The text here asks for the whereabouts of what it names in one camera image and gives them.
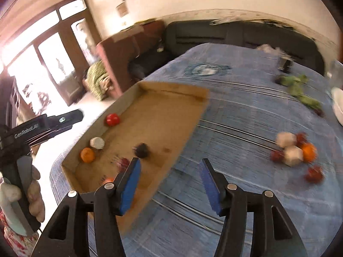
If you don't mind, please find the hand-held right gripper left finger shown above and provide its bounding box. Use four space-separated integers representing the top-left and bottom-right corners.
32 157 142 257

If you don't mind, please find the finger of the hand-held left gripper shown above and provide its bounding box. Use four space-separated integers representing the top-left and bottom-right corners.
26 124 74 147

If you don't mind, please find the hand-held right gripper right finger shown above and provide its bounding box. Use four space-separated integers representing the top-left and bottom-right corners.
199 158 306 257

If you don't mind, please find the shallow cardboard box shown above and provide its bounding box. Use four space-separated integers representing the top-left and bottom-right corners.
61 82 210 234

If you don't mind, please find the person's left hand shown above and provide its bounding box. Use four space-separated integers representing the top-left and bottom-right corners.
0 164 46 236

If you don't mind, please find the dark red fruit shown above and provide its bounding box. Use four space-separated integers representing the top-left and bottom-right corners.
118 158 131 172

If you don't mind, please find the dark purple fruit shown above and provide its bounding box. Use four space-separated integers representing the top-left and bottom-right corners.
134 143 150 158

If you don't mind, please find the orange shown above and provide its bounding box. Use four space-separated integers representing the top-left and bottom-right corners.
301 143 318 163
80 148 96 163

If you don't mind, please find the white garlic bulb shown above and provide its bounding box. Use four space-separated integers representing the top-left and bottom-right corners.
276 132 297 148
90 137 105 150
283 146 304 167

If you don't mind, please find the green patterned cloth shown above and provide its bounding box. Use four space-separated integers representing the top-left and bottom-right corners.
85 60 119 102

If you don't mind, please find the wooden glass door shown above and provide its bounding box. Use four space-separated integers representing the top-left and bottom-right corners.
0 0 103 106

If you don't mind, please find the blue striped tablecloth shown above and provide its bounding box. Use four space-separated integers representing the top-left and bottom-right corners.
50 42 343 257

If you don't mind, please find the floral clothing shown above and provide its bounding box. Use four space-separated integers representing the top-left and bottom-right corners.
0 211 39 257

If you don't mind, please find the brown wooden cabinet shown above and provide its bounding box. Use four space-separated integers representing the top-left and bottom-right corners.
96 20 167 100

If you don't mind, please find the green leafy vegetable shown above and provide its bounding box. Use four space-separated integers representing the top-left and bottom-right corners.
275 74 324 117

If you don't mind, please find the small dark object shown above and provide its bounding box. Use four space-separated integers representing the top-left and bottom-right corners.
278 55 294 73

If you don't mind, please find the crumpled white cloth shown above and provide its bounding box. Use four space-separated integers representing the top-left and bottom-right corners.
256 44 284 55

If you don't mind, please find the white plate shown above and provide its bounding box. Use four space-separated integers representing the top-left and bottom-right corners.
331 87 343 126

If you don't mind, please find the black sofa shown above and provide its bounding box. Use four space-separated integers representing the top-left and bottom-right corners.
128 19 325 81

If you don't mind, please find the paper wall note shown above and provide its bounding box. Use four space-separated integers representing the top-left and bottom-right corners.
117 2 129 17

